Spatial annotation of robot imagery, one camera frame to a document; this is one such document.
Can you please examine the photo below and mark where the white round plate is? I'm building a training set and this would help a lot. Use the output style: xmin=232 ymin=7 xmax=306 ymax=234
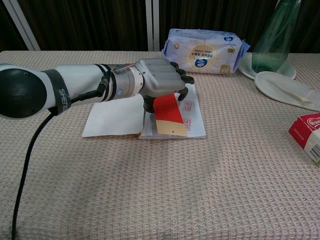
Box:
xmin=237 ymin=52 xmax=298 ymax=81

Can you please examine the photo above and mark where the open white notebook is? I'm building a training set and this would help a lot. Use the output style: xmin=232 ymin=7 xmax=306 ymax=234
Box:
xmin=81 ymin=83 xmax=207 ymax=140

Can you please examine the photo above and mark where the green spray bottle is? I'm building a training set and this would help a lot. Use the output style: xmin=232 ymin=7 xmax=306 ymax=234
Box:
xmin=251 ymin=0 xmax=302 ymax=74

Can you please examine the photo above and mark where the white disposable slipper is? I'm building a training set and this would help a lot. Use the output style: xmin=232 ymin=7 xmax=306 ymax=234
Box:
xmin=254 ymin=70 xmax=320 ymax=113

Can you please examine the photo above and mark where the blue tissue pack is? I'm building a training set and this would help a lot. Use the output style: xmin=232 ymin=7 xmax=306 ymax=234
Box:
xmin=161 ymin=28 xmax=251 ymax=75

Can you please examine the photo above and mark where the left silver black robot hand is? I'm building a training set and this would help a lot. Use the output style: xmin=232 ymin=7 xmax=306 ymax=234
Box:
xmin=136 ymin=58 xmax=195 ymax=113

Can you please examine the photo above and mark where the dark pleated curtain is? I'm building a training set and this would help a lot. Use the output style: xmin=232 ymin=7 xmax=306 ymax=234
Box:
xmin=158 ymin=0 xmax=282 ymax=53
xmin=14 ymin=0 xmax=149 ymax=52

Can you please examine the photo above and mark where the white partition post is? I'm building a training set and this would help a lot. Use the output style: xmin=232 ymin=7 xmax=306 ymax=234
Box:
xmin=145 ymin=0 xmax=160 ymax=52
xmin=2 ymin=0 xmax=41 ymax=52

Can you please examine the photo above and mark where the red green snack box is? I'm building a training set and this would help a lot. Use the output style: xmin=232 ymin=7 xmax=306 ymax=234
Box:
xmin=288 ymin=112 xmax=320 ymax=168

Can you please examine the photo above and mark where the beige waffle tablecloth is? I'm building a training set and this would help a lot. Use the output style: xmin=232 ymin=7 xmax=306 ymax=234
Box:
xmin=0 ymin=50 xmax=320 ymax=240

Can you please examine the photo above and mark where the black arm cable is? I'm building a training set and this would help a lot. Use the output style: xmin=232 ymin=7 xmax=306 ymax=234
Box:
xmin=11 ymin=87 xmax=106 ymax=240

